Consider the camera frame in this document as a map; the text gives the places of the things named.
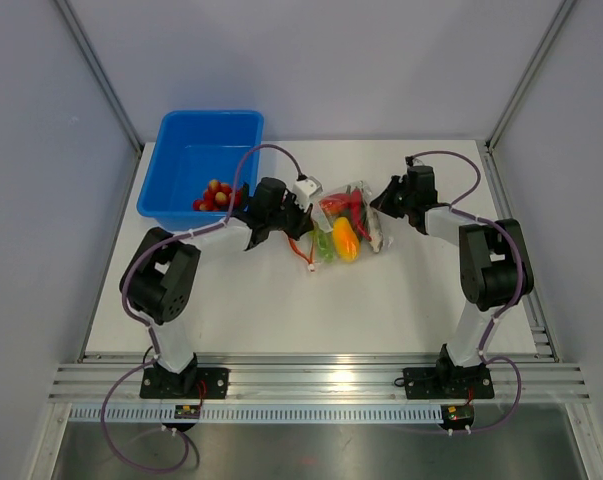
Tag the clear zip top bag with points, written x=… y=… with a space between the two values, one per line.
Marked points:
x=304 y=248

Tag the blue plastic bin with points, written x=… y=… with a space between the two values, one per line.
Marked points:
x=194 y=147

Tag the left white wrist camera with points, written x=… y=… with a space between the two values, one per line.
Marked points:
x=305 y=189

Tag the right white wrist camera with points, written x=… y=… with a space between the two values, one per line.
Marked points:
x=413 y=161

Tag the aluminium front rail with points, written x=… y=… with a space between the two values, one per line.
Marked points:
x=317 y=379

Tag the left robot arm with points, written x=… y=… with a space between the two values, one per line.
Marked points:
x=159 y=279

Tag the red fake chili pepper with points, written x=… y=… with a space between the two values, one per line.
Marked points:
x=357 y=214

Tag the green fake lettuce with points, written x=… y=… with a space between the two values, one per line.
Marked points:
x=323 y=245

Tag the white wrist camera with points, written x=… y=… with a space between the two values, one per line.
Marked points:
x=305 y=189
x=413 y=161

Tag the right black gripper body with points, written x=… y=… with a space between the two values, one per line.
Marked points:
x=408 y=199

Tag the small circuit board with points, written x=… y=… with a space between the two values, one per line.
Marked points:
x=187 y=412
x=457 y=416

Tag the white slotted cable duct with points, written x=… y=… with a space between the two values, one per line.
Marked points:
x=264 y=414

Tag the right side aluminium rail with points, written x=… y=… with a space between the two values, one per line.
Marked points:
x=546 y=348

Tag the left small circuit board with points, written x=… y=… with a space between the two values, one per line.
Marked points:
x=187 y=412

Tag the aluminium corner post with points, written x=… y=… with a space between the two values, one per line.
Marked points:
x=531 y=71
x=79 y=34

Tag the right aluminium corner post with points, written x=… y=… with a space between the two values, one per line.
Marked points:
x=531 y=71

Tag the right small circuit board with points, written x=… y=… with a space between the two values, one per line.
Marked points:
x=457 y=416

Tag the left aluminium corner post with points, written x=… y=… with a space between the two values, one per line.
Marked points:
x=79 y=34

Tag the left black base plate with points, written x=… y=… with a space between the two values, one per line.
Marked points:
x=207 y=382

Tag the grey fake fish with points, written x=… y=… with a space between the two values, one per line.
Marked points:
x=374 y=229

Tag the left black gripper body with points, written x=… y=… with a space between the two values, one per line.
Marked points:
x=289 y=218

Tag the aluminium rail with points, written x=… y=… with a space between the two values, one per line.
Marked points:
x=546 y=348
x=317 y=379

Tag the yellow orange fake mango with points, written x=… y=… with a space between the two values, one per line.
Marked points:
x=345 y=240

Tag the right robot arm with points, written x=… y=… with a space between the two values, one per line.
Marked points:
x=495 y=274

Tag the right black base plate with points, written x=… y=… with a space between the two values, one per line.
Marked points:
x=426 y=383

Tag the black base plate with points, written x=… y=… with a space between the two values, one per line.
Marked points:
x=426 y=383
x=207 y=382

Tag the red fake strawberry bunch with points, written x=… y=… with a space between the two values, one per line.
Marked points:
x=218 y=196

